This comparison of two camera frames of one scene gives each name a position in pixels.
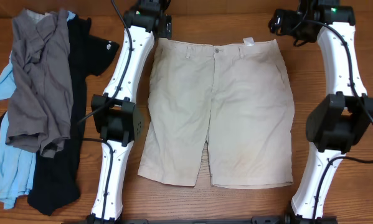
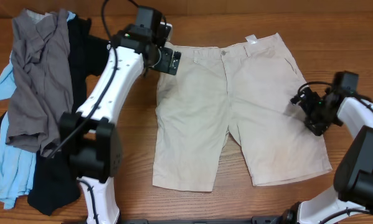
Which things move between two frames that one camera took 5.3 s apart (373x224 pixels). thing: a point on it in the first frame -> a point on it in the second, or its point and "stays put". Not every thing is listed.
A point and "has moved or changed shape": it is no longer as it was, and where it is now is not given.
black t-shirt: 56,180 stays put
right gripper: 287,18 -> 317,128
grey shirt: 40,107 stays put
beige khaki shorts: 234,98 has moved or changed shape
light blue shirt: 14,168 stays put
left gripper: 167,30 -> 164,65
